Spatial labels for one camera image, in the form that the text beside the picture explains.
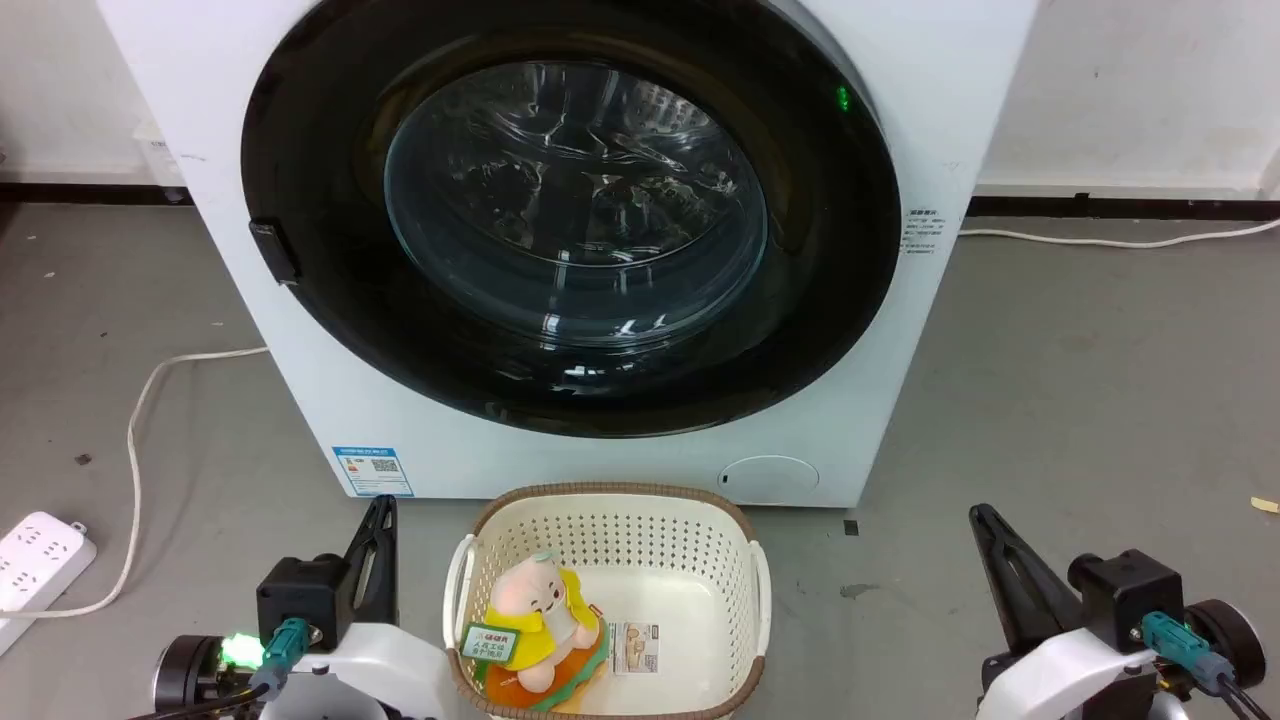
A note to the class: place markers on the small yellow floor scrap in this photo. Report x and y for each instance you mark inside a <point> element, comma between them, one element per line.
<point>1265,505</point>

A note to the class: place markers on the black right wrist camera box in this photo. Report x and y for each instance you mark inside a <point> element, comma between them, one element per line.
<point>1125,595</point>

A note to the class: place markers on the white power strip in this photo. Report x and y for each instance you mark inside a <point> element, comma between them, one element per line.
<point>35,560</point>

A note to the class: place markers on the round white filter cover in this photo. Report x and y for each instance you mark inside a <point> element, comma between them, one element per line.
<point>768,480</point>

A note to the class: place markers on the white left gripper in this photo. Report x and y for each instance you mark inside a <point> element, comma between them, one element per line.
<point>390,670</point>

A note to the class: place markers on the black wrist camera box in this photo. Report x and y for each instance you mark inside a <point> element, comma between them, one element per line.
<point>1125,595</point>
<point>300,595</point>

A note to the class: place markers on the pink plush doll yellow coat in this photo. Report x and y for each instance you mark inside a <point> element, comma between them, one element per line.
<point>540,615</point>

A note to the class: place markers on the cream perforated laundry basket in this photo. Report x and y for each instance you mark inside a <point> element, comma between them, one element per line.
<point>690,620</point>

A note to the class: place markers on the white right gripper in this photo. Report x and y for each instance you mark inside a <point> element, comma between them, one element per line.
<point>1070,680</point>

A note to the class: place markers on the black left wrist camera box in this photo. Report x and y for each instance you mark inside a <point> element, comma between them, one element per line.
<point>300,595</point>

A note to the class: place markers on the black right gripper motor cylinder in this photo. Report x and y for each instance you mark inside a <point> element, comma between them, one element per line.
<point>1235,640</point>

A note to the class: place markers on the white label sticker in basket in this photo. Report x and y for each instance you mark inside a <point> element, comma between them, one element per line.
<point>634,648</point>

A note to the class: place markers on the white front-load washing machine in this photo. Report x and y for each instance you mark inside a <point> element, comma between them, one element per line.
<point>330,400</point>

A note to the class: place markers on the black round washer door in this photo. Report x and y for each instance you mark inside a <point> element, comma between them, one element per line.
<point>810,260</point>

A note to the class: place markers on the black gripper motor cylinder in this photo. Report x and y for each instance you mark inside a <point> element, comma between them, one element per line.
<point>185,672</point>
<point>1235,640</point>

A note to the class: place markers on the green white doll tag card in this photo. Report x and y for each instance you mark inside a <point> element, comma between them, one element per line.
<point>489,643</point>

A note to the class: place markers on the blue energy label sticker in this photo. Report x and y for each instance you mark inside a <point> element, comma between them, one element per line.
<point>373,471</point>

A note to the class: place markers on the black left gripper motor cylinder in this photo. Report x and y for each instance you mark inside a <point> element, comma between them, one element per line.
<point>185,672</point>

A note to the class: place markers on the small white warning text sticker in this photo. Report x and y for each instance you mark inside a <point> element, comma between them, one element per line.
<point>923,231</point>

